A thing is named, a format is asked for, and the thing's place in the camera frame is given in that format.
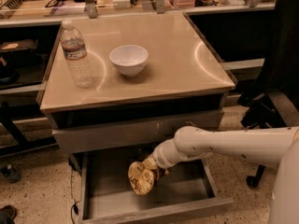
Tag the grey drawer cabinet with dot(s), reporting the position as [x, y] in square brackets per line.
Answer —
[181, 76]

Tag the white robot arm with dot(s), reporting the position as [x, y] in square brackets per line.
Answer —
[276, 147]

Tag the white bowl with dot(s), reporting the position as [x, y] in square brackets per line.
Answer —
[129, 60]

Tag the black shoe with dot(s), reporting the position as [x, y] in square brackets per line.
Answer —
[7, 214]

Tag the brown yellow chip bag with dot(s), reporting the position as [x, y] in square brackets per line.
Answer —
[143, 180]

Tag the clear plastic water bottle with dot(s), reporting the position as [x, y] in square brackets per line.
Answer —
[76, 55]

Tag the black table leg base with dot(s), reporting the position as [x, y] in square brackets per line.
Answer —
[22, 112]

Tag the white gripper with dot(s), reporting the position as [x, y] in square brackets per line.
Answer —
[160, 160]

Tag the open middle drawer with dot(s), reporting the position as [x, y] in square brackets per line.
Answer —
[107, 197]

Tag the closed top drawer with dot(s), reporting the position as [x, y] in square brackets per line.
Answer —
[133, 132]

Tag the black office chair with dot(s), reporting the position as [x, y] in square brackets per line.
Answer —
[273, 99]

